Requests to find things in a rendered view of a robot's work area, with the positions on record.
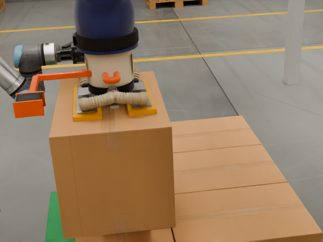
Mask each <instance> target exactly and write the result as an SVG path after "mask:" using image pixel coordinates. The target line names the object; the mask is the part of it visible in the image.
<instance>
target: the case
mask: <svg viewBox="0 0 323 242"><path fill-rule="evenodd" d="M139 79H145V80H146V82H147V85H148V87H149V90H150V93H151V96H152V98H153V101H154V103H155V106H156V109H157V113H156V114H148V115H138V116H129V115H128V111H127V107H126V104H119V108H116V109H111V108H110V105H106V106H103V107H101V111H102V119H100V120H90V121H77V122H74V121H73V94H74V85H80V82H79V78H68V79H61V81H60V85H59V90H58V95H57V100H56V105H55V110H54V114H53V119H52V124H51V129H50V135H49V142H50V151H51V158H52V164H53V171H54V177H55V184H56V190H57V197H58V203H59V210H60V216H61V223H62V232H63V238H64V239H71V238H81V237H90V236H99V235H108V234H117V233H126V232H135V231H144V230H157V229H166V228H175V227H176V220H175V196H174V160H173V135H172V126H171V123H170V120H169V117H168V114H167V111H166V107H165V104H164V101H163V98H162V95H161V92H160V89H159V86H158V83H157V80H156V77H155V74H154V71H148V72H139Z"/></svg>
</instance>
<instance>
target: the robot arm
mask: <svg viewBox="0 0 323 242"><path fill-rule="evenodd" d="M84 55H85V54H84V53H81V52H79V51H77V46H74V45H73V41H71V42H69V43H67V44H66V45H64V46H62V49H60V46H59V45H55V43H48V42H46V43H44V44H31V45H19V46H16V47H15V48H14V52H13V59H14V66H15V68H17V69H18V68H19V73H18V72H17V71H16V70H15V69H14V68H13V67H12V66H11V65H9V64H8V63H7V62H6V61H5V60H4V59H3V58H2V57H0V87H1V88H2V89H3V90H5V91H6V92H7V93H8V95H10V96H11V97H12V98H13V99H14V101H16V95H15V94H16V93H26V92H29V89H30V85H31V81H32V78H33V76H34V75H37V74H42V68H41V67H42V66H49V65H57V62H61V61H73V64H81V63H85V62H84V60H85V58H84ZM37 91H44V93H45V86H44V81H39V84H38V88H37Z"/></svg>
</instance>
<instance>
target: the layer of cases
mask: <svg viewBox="0 0 323 242"><path fill-rule="evenodd" d="M170 123H171V126H172V135H173V160H174V196H175V220H176V227H175V228H166V229H157V230H144V231H135V232H126V233H117V234H108V235H99V236H90V237H81V238H76V239H75V242H322V238H323V232H322V231H321V229H320V228H319V226H318V225H317V223H316V222H315V220H314V219H313V218H312V216H311V215H310V213H309V212H308V210H307V209H306V207H305V206H304V205H303V203H302V202H301V200H300V199H299V197H298V196H297V194H296V193H295V192H294V190H293V189H292V187H291V186H290V184H289V183H288V182H287V180H286V179H285V177H284V176H283V174H282V173H281V171H280V170H279V168H278V167H277V166H276V164H275V163H274V161H273V160H272V158H271V157H270V155H269V154H268V153H267V151H266V150H265V148H264V147H263V145H262V144H261V142H260V141H259V140H258V138H257V137H256V135H255V134H254V132H253V131H252V129H251V128H250V127H249V125H248V124H247V122H246V121H245V119H244V118H243V116H231V117H220V118H210V119H200V120H189V121H174V122H170Z"/></svg>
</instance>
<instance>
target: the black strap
mask: <svg viewBox="0 0 323 242"><path fill-rule="evenodd" d="M138 41H139V38H138V29H137V28H136V27H134V30H133V32H132V33H130V34H128V35H125V36H121V37H115V38H106V39H92V38H86V37H81V36H80V35H78V34H77V31H76V32H75V33H73V45H74V46H77V47H78V48H81V49H85V50H93V51H104V50H115V49H121V48H126V47H129V46H132V45H134V44H136V43H137V42H138Z"/></svg>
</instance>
